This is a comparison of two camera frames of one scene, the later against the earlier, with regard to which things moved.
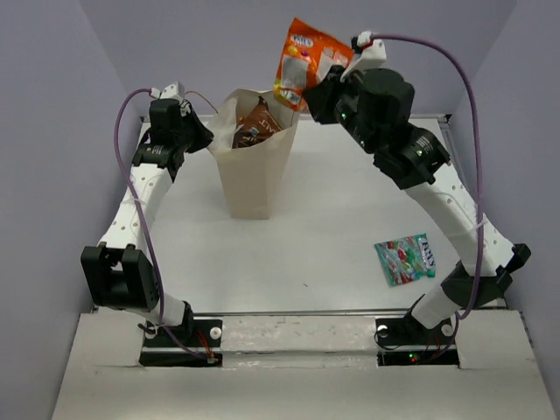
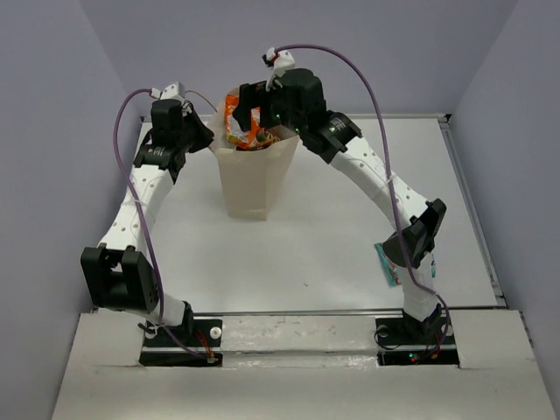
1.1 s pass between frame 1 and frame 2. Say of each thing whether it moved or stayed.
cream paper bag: stayed
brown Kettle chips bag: moved
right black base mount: stayed
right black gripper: moved
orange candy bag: moved
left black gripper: stayed
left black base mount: stayed
